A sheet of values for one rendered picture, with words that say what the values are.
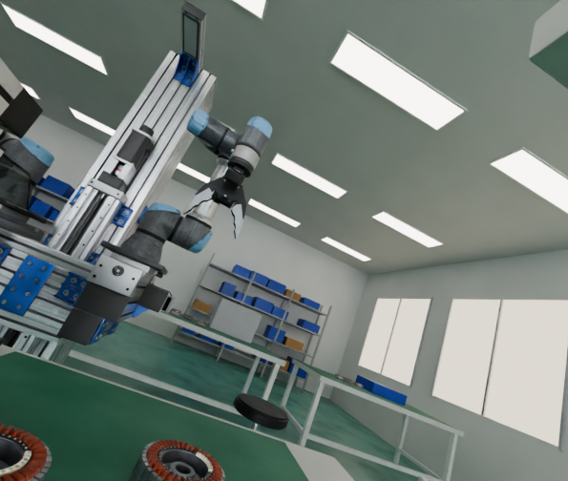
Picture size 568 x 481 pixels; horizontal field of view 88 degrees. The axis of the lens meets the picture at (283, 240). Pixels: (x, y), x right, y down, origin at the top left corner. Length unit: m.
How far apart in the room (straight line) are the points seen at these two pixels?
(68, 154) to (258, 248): 4.70
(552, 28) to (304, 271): 7.47
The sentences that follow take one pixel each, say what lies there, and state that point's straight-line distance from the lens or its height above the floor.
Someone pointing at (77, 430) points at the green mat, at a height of 0.75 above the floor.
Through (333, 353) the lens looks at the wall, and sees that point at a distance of 8.02.
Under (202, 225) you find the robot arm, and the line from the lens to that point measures 1.24.
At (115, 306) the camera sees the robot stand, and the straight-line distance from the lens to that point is 1.11.
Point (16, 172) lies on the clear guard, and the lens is 0.72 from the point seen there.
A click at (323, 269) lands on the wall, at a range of 7.84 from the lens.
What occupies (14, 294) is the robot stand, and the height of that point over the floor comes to 0.77.
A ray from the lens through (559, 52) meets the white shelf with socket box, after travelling 0.25.
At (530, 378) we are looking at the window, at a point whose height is 1.60.
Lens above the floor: 0.98
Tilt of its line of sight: 16 degrees up
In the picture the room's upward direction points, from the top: 23 degrees clockwise
